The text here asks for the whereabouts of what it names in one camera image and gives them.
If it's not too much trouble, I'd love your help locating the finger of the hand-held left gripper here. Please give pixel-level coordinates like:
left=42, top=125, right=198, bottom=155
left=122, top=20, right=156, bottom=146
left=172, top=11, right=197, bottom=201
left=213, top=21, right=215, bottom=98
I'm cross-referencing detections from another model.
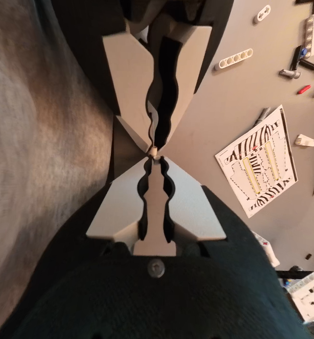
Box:
left=102, top=21, right=158, bottom=153
left=154, top=22, right=213, bottom=151

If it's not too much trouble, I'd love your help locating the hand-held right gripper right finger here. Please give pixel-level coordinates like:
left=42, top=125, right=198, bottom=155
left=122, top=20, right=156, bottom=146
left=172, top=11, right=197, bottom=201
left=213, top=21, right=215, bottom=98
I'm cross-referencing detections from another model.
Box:
left=159, top=156, right=228, bottom=251

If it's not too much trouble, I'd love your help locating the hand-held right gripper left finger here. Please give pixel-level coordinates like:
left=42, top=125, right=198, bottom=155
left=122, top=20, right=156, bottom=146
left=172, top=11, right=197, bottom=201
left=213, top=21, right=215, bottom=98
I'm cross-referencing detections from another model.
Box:
left=86, top=156, right=154, bottom=247

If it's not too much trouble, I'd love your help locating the white lego connector assembly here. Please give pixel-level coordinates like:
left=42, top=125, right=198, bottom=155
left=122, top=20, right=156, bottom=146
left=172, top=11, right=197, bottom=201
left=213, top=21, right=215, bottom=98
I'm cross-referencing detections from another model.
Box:
left=148, top=146, right=161, bottom=166

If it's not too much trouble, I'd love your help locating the white lego beam with holes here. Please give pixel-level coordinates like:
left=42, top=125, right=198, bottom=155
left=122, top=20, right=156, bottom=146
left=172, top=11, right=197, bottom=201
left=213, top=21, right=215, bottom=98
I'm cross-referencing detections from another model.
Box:
left=217, top=48, right=254, bottom=71

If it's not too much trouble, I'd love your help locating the light grey lego pin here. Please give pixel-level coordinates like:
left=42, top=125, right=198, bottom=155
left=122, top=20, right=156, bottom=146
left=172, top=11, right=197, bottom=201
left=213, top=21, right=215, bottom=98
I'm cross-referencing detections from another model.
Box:
left=254, top=107, right=271, bottom=125

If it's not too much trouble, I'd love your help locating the short white lego beam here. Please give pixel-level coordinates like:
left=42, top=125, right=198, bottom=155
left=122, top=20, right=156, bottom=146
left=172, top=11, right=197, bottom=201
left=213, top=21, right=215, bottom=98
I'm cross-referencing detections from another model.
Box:
left=256, top=4, right=272, bottom=23

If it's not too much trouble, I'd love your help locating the grey lego axle pin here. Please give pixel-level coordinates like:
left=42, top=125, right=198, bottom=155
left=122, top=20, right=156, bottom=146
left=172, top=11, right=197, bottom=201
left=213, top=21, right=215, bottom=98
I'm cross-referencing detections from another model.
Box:
left=279, top=69, right=301, bottom=79

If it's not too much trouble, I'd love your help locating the thick white lego beam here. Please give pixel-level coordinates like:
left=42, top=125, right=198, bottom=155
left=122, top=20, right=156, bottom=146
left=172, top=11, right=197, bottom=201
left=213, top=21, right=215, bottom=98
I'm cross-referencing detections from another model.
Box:
left=304, top=13, right=314, bottom=59

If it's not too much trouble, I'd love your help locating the white lego panel piece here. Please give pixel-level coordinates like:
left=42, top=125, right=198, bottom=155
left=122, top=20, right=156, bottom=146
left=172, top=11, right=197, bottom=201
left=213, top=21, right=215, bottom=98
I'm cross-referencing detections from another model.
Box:
left=295, top=134, right=314, bottom=147

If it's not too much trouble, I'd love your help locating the lego airplane model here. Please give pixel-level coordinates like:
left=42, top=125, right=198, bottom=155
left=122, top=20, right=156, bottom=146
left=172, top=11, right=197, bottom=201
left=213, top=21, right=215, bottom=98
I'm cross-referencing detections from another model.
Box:
left=251, top=230, right=314, bottom=325

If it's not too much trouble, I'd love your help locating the zebra sticker sheet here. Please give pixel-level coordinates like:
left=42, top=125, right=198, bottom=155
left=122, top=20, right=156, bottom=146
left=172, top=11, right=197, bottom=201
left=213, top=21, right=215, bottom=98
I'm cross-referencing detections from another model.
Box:
left=215, top=105, right=298, bottom=219

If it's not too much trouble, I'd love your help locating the grey zip sweatshirt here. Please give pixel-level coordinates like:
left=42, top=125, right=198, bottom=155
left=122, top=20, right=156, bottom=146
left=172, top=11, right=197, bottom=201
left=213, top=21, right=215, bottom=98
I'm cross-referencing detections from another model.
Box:
left=0, top=0, right=114, bottom=339

